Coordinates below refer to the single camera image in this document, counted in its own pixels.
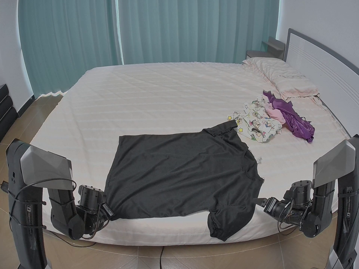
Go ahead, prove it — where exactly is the black chest of drawers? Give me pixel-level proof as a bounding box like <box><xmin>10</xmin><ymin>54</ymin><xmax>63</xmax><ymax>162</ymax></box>
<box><xmin>0</xmin><ymin>84</ymin><xmax>18</xmax><ymax>142</ymax></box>

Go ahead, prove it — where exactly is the bed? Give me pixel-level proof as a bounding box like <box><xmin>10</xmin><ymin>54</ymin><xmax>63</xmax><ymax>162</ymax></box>
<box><xmin>28</xmin><ymin>28</ymin><xmax>359</xmax><ymax>247</ymax></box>

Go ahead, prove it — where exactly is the black T-shirt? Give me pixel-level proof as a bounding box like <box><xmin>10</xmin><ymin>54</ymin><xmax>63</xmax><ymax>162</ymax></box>
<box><xmin>104</xmin><ymin>121</ymin><xmax>265</xmax><ymax>242</ymax></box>

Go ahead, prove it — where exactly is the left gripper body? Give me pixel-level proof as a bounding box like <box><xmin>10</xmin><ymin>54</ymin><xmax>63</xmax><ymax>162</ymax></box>
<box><xmin>84</xmin><ymin>202</ymin><xmax>114</xmax><ymax>232</ymax></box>

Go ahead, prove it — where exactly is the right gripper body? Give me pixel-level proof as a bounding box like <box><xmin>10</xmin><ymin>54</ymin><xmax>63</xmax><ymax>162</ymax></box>
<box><xmin>264</xmin><ymin>196</ymin><xmax>293</xmax><ymax>223</ymax></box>

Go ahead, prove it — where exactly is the purple garment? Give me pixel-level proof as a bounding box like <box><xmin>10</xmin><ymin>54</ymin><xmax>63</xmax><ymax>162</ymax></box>
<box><xmin>262</xmin><ymin>91</ymin><xmax>315</xmax><ymax>143</ymax></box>

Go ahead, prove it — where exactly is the grey bedside table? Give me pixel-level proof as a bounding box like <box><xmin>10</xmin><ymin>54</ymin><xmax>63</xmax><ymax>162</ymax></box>
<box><xmin>246</xmin><ymin>36</ymin><xmax>286</xmax><ymax>59</ymax></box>

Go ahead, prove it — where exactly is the blue-green curtain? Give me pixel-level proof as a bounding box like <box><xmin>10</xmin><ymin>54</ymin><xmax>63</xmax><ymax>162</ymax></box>
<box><xmin>18</xmin><ymin>0</ymin><xmax>124</xmax><ymax>99</ymax></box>
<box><xmin>117</xmin><ymin>0</ymin><xmax>281</xmax><ymax>65</ymax></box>

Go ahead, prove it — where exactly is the pink garment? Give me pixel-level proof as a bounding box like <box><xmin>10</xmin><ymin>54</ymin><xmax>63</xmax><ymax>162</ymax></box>
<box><xmin>265</xmin><ymin>102</ymin><xmax>286</xmax><ymax>124</ymax></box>

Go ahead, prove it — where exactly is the white printed pyjama garment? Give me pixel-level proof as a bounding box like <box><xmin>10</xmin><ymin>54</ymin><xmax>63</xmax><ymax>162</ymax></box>
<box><xmin>227</xmin><ymin>98</ymin><xmax>283</xmax><ymax>144</ymax></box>

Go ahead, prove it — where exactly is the cream pillow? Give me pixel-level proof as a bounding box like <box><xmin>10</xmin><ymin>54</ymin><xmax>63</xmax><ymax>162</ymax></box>
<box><xmin>242</xmin><ymin>57</ymin><xmax>321</xmax><ymax>100</ymax></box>

